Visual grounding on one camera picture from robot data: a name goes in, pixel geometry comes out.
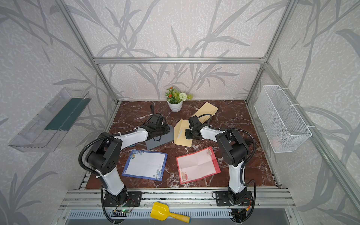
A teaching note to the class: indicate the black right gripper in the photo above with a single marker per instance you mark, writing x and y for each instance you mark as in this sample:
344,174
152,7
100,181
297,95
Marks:
186,134

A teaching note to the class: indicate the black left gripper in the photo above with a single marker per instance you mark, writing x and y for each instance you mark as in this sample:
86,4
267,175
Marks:
166,127

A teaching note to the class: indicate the cream yellow envelope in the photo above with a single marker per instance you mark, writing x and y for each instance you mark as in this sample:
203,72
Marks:
179,133
206,108

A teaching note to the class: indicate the red bordered pink letter paper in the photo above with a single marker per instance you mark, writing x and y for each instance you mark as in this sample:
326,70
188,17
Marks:
198,165

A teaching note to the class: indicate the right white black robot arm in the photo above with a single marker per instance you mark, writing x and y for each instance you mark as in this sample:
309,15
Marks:
237,148

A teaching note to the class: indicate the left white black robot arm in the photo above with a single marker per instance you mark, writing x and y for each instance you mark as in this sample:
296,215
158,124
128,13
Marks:
100,157

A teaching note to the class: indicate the grey-blue paper envelope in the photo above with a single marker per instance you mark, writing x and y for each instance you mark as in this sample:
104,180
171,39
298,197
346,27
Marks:
158,141

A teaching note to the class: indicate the blue floral letter paper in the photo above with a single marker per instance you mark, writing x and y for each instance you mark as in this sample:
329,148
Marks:
148,165

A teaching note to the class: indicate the white ribbed flower pot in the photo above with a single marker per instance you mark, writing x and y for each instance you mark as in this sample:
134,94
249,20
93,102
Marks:
175,107

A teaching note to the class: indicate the artificial flower plant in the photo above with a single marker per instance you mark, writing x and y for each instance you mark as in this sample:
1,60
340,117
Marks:
174,96

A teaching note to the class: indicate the yellow plastic scoop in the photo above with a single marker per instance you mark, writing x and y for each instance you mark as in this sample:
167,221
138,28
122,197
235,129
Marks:
161,212

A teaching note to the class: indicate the green circuit board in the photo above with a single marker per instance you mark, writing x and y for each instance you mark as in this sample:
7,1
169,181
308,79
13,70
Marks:
121,212

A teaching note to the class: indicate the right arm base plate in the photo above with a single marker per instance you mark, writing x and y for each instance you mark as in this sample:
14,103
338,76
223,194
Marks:
223,199

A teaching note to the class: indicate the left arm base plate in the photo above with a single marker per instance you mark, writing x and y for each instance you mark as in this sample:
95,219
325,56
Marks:
128,199

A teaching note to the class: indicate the white wire mesh basket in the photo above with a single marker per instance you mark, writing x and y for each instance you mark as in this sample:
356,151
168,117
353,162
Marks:
284,127

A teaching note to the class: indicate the clear acrylic wall shelf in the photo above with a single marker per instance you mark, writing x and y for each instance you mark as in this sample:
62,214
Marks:
49,127

